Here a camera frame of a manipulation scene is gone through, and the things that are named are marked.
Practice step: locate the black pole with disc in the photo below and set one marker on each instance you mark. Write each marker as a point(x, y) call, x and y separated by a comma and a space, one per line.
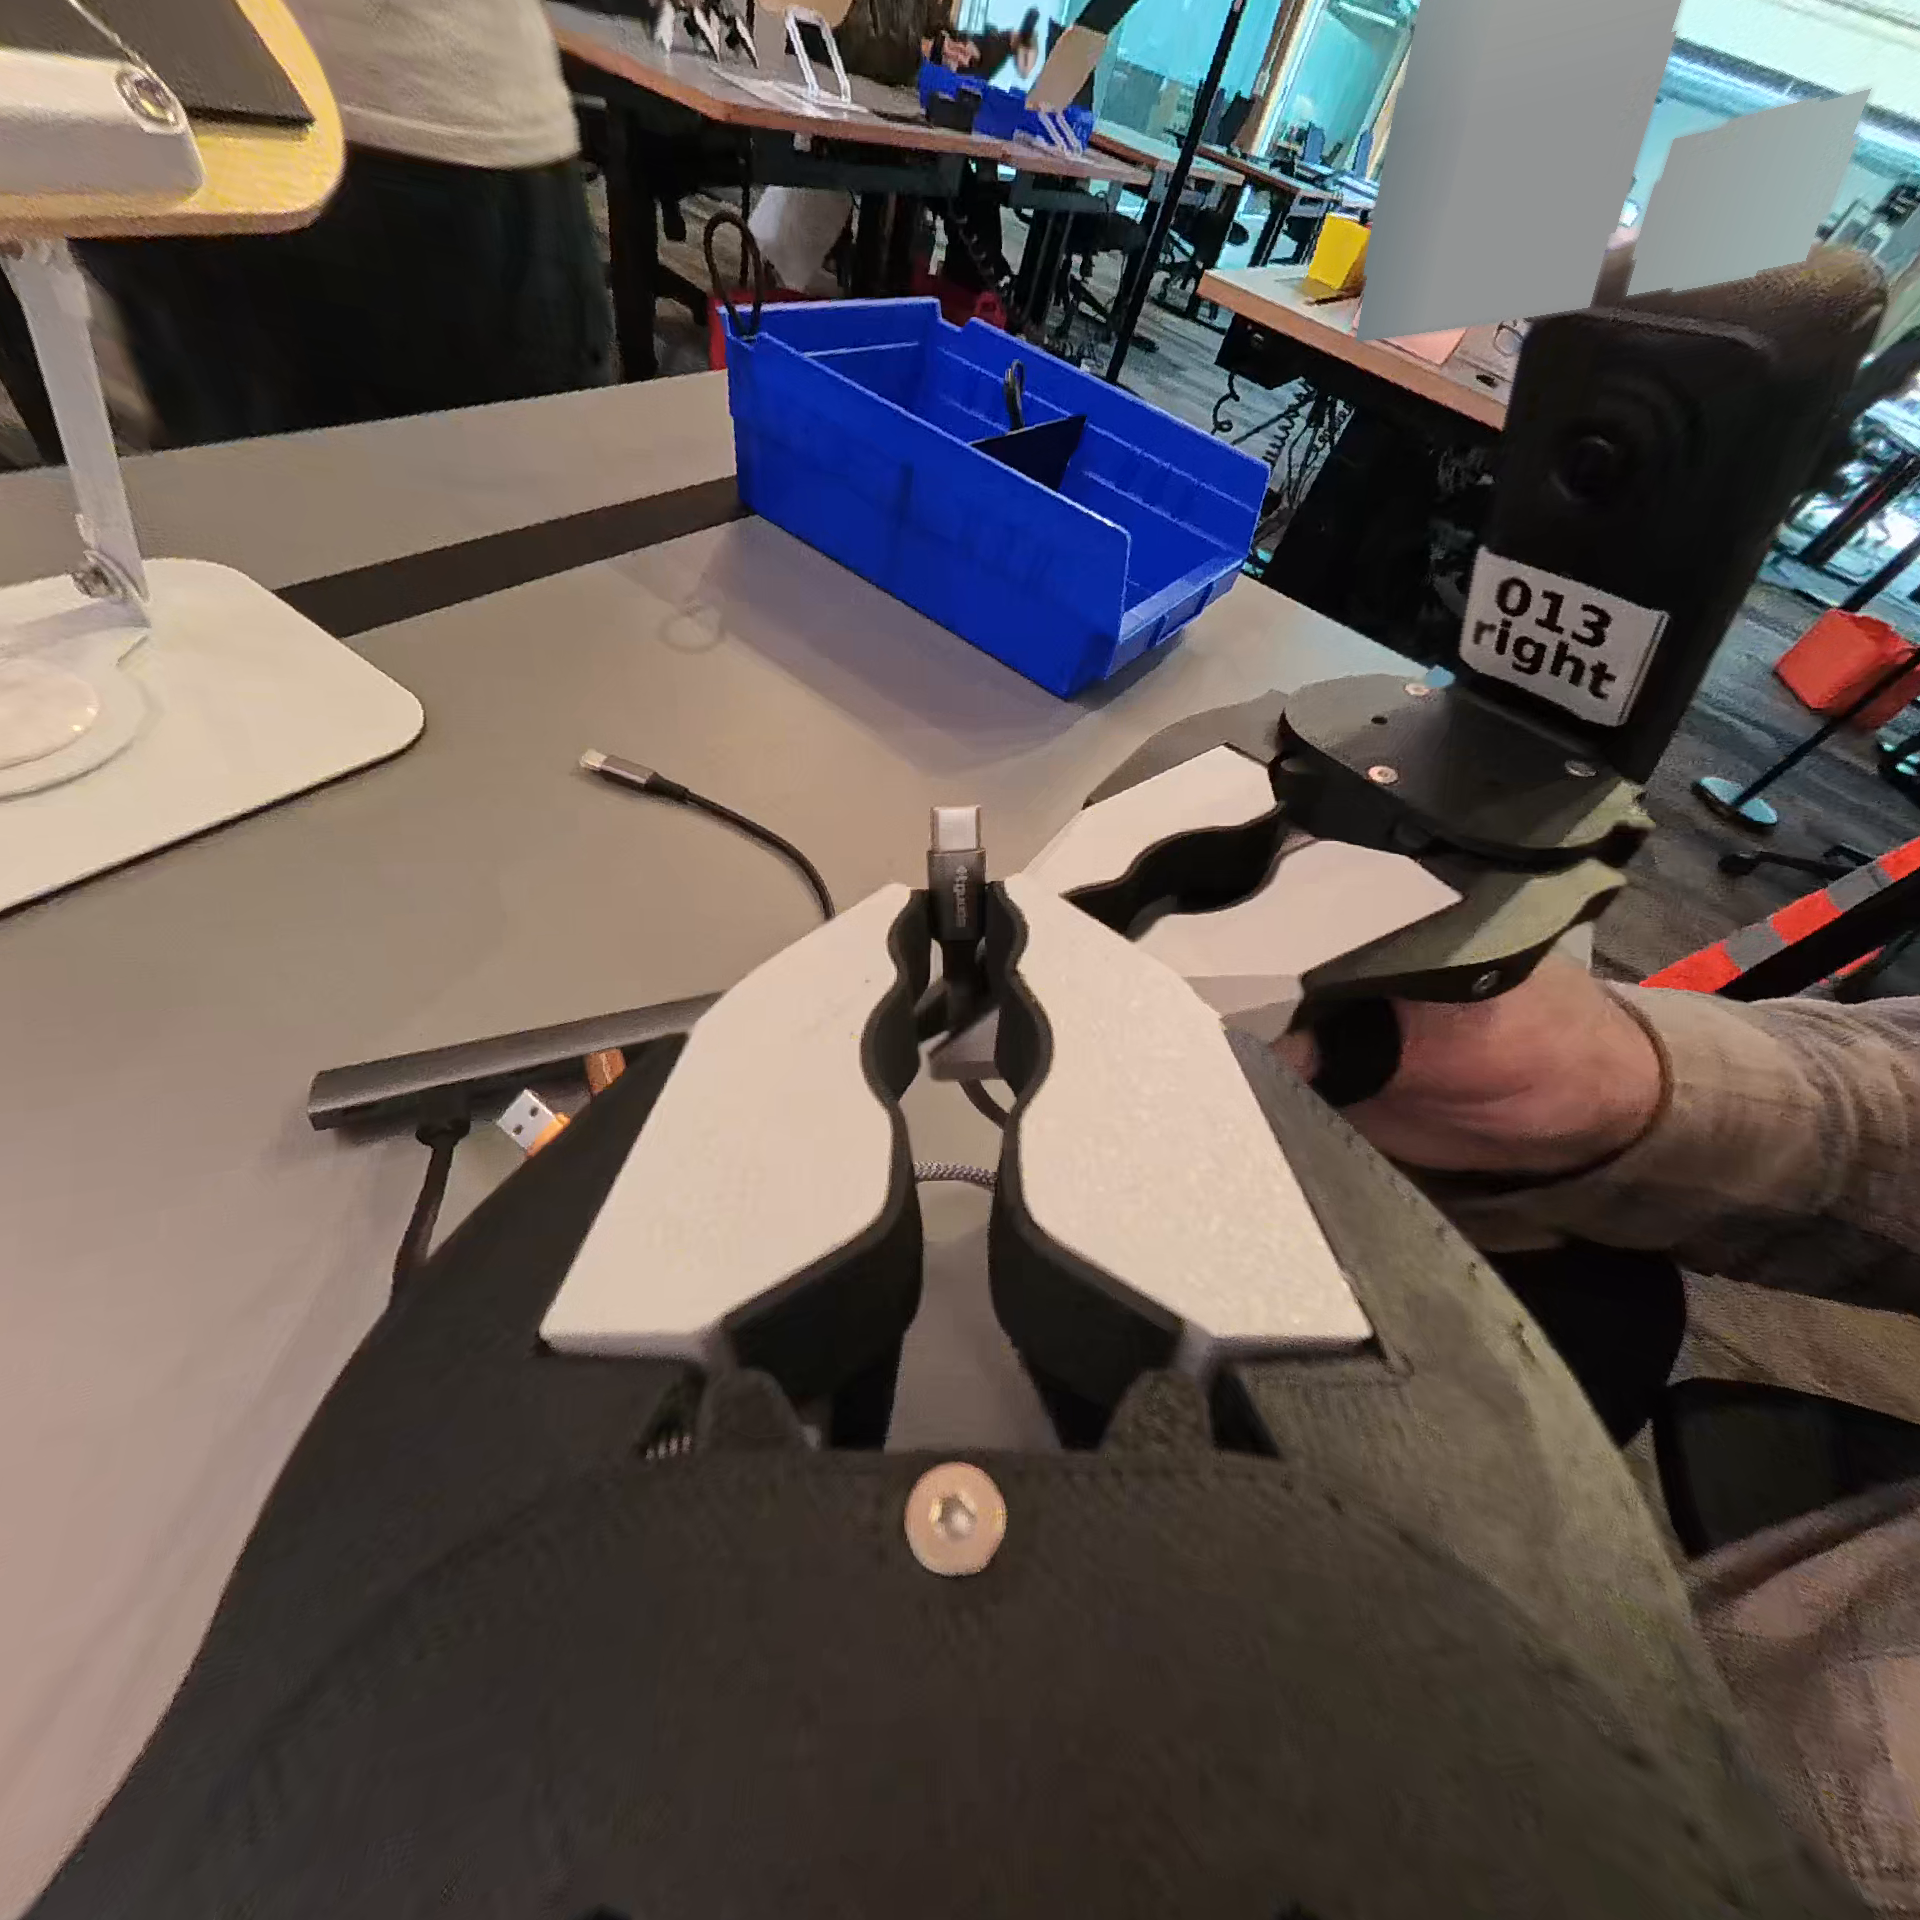
point(1185, 180)

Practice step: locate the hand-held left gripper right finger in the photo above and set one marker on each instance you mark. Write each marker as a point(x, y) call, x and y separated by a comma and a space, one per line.
point(1185, 1171)

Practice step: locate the clear acrylic stand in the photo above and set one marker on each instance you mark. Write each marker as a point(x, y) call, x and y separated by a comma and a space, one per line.
point(818, 60)

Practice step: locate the black sheet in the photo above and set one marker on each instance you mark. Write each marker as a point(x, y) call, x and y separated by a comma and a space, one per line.
point(196, 53)

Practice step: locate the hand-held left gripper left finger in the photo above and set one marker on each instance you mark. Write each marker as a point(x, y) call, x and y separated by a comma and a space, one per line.
point(721, 1171)

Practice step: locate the black bin divider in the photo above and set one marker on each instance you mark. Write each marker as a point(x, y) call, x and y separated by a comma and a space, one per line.
point(1037, 451)

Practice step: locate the yellow box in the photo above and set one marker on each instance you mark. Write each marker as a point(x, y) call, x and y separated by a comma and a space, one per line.
point(1337, 252)

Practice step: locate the blue plastic bin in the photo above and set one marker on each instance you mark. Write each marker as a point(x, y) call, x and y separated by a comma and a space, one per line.
point(930, 509)

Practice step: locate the grey usb hub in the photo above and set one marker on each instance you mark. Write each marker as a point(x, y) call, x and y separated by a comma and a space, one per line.
point(450, 1065)

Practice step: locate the person's right hand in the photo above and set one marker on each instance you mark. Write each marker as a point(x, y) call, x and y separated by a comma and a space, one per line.
point(1530, 1079)

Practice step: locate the black mesh wrist rest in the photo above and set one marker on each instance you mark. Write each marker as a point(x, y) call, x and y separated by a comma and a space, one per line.
point(1590, 1335)

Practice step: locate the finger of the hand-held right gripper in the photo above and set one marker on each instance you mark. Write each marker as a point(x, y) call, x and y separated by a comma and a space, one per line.
point(1170, 802)
point(1319, 915)

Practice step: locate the white stand base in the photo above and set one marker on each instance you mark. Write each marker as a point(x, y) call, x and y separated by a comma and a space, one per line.
point(225, 705)

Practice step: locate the person's plaid shirt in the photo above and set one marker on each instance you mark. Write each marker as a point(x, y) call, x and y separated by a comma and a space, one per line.
point(1830, 1695)

